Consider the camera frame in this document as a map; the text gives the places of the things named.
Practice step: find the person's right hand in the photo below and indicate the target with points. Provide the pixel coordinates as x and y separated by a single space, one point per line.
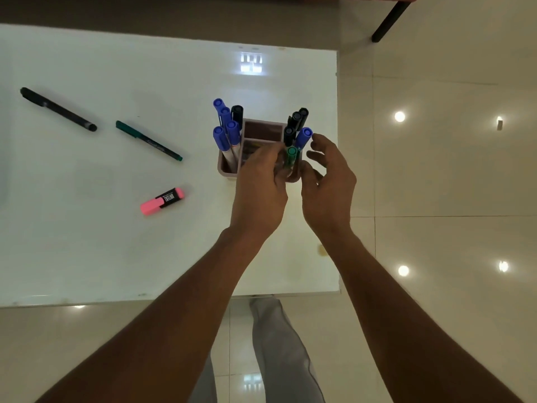
329 193

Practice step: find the person's left hand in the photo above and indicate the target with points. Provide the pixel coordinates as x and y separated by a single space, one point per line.
256 193

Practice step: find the person's left fingers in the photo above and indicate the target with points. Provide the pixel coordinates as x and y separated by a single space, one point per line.
270 159

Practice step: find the person's right middle finger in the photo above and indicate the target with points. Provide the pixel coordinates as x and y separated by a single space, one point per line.
325 142

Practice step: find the person's right thumb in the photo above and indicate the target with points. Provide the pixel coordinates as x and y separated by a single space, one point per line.
309 174

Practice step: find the green cap marker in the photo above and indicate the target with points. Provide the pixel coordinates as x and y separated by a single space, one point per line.
292 155

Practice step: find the person's left forearm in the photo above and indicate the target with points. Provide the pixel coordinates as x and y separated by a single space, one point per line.
168 323

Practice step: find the person's right forearm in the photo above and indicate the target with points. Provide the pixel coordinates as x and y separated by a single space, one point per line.
398 323

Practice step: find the blue cap marker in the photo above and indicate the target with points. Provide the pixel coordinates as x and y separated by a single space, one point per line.
218 104
220 139
303 137
233 132
225 115

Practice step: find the black cap marker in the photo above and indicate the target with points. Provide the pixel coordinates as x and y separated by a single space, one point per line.
289 135
237 114
295 120
303 114

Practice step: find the mauve pen holder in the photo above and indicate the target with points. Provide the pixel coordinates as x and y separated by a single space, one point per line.
262 130

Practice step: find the pink highlighter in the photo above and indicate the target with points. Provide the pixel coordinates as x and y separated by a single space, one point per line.
161 201

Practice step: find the slim green pen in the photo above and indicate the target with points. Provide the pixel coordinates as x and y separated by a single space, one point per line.
147 140

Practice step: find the black furniture leg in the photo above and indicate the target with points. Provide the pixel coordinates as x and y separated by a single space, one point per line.
390 21

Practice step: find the person's right leg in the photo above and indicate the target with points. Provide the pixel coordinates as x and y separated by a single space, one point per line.
285 356

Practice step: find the person's leg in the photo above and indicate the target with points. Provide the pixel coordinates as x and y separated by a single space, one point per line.
205 384
285 356

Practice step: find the long black pen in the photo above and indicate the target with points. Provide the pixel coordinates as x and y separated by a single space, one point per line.
56 108

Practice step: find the person's left leg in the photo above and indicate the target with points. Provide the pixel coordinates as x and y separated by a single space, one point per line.
205 384

